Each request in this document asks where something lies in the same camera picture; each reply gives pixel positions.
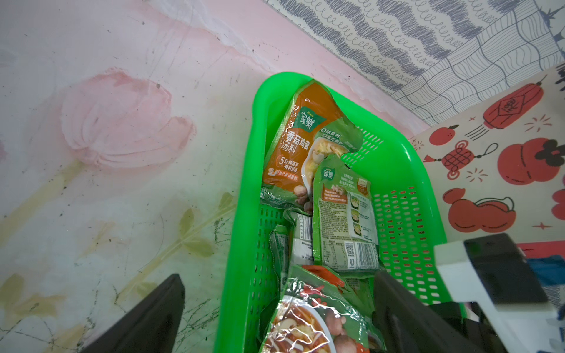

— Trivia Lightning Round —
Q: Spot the green seaweed packet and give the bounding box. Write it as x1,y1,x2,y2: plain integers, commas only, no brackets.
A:
312,154,380,278

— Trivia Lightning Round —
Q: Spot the orange mushroom soup packet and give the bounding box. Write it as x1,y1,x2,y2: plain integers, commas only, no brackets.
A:
260,79,363,213

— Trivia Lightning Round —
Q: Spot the green plastic basket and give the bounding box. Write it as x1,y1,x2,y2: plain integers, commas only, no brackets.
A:
214,72,451,352

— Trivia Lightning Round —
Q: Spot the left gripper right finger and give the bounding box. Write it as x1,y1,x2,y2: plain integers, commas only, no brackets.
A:
372,271,482,352

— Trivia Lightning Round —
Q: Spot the red hotpot soup packet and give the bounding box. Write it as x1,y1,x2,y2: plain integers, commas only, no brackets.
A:
260,265,387,352

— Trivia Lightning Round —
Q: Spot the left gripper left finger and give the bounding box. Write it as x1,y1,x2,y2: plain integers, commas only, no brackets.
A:
82,274,185,353

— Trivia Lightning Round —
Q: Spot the white red paper bag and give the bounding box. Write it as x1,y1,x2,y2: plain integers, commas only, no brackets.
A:
411,64,564,258

